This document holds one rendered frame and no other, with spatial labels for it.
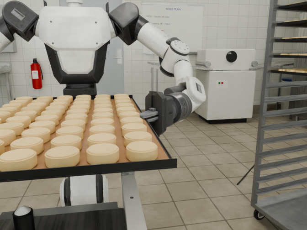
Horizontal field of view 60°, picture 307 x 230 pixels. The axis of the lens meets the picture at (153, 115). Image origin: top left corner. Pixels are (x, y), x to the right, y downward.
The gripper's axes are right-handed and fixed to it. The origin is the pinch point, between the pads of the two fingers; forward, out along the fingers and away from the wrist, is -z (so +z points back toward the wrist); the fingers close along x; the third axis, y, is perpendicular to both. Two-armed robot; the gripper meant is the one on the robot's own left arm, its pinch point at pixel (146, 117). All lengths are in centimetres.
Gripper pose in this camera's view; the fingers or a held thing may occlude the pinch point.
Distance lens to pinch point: 69.2
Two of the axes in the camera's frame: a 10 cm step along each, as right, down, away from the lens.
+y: 8.2, 1.3, -5.5
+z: 5.7, -1.9, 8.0
